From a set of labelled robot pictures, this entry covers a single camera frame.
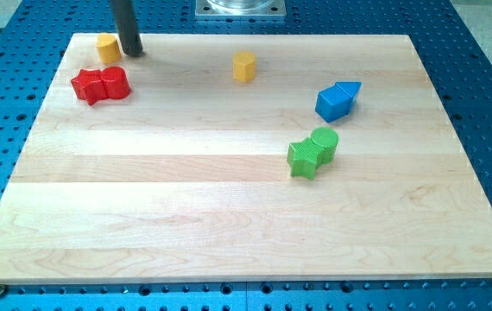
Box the green star block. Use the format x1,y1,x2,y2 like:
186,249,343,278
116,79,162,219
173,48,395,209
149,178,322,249
287,137,325,180

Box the light wooden board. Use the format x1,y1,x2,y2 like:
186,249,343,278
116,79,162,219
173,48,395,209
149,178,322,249
0,34,492,284

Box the red star block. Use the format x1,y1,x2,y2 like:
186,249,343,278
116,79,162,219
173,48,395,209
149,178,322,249
71,69,108,106

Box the green cylinder block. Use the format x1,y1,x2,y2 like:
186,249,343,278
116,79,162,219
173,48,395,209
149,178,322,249
310,127,339,165

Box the yellow hexagon block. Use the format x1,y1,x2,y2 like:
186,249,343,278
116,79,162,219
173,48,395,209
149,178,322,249
232,51,256,82

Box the blue cube block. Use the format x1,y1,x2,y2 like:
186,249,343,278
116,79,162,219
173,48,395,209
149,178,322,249
315,84,353,123

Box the blue triangle block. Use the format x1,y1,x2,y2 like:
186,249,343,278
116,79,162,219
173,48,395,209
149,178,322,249
335,81,363,103

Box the red heart block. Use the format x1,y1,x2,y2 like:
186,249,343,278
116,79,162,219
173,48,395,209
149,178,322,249
100,67,131,99

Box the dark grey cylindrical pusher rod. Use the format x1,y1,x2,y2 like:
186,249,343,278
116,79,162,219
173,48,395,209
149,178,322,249
109,0,143,57

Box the yellow cylinder block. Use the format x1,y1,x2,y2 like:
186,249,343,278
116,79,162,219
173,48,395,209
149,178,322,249
96,33,122,64

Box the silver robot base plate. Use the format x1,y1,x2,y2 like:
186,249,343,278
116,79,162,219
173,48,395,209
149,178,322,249
195,0,287,19

